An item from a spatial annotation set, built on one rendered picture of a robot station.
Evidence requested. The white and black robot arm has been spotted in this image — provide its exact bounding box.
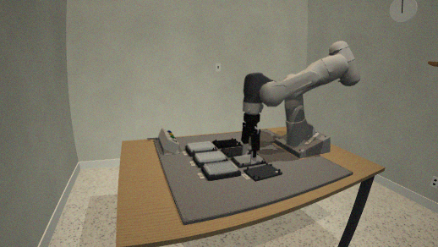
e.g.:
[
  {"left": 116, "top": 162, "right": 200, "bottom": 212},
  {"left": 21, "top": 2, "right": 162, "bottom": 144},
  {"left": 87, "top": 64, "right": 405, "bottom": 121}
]
[{"left": 243, "top": 41, "right": 360, "bottom": 146}]

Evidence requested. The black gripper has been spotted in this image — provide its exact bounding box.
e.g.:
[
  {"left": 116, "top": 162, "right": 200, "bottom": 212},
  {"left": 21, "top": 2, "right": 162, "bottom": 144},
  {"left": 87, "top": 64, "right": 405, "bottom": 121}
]
[{"left": 241, "top": 113, "right": 260, "bottom": 164}]

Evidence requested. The grey button panel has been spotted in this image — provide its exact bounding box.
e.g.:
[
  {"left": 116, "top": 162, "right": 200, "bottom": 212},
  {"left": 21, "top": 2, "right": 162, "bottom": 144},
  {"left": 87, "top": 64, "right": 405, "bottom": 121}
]
[{"left": 147, "top": 128, "right": 180, "bottom": 156}]

